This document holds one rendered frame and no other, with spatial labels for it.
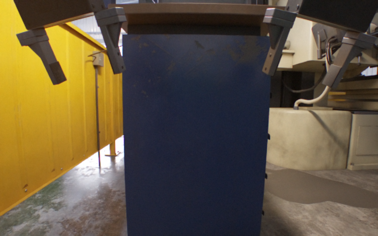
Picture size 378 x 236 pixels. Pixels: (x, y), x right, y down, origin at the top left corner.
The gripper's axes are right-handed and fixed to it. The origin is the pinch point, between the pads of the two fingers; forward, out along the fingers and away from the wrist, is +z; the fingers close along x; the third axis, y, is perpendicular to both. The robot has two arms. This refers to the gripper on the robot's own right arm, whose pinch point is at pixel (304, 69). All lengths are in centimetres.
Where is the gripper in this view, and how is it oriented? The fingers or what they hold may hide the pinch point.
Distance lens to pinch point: 40.5
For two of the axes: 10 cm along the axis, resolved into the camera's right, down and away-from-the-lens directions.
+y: 0.5, 4.8, -8.7
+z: -1.7, 8.7, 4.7
